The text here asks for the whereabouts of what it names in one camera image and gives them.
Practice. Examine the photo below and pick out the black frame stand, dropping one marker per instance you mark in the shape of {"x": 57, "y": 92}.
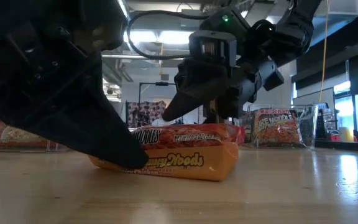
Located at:
{"x": 161, "y": 83}

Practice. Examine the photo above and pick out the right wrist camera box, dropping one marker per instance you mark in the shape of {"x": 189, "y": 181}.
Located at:
{"x": 213, "y": 48}

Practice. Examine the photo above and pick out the clear plastic bin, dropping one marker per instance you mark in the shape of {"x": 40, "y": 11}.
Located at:
{"x": 309, "y": 124}
{"x": 61, "y": 146}

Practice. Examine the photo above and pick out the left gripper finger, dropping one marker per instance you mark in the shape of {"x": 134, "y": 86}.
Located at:
{"x": 89, "y": 124}

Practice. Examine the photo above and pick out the black background object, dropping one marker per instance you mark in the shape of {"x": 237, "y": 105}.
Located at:
{"x": 322, "y": 124}

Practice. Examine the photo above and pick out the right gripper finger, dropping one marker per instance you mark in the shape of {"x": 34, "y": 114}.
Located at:
{"x": 194, "y": 96}
{"x": 217, "y": 110}

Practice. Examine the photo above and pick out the orange Saucy Noods packet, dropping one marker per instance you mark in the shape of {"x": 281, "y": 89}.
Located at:
{"x": 191, "y": 158}

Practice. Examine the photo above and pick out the grey wall vent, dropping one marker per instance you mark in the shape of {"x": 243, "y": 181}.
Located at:
{"x": 164, "y": 76}

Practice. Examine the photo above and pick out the white ceiling duct box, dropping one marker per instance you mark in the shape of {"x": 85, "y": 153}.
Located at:
{"x": 337, "y": 18}

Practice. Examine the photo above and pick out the yellow container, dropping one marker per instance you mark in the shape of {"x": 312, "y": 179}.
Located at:
{"x": 346, "y": 134}

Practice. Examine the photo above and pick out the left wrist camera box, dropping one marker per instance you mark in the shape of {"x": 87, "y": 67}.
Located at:
{"x": 104, "y": 28}

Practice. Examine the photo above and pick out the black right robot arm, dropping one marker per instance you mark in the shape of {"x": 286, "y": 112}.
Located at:
{"x": 294, "y": 28}

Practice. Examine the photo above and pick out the black Fire Noodle packet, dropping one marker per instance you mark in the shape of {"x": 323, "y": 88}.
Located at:
{"x": 275, "y": 127}

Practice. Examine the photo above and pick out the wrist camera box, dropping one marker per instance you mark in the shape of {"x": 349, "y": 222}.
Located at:
{"x": 213, "y": 48}
{"x": 104, "y": 28}

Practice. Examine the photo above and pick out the bright ceiling light panel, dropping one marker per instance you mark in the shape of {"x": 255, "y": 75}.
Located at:
{"x": 154, "y": 36}

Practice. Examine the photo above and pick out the red beef ramen packet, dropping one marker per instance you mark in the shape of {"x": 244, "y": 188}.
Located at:
{"x": 17, "y": 133}

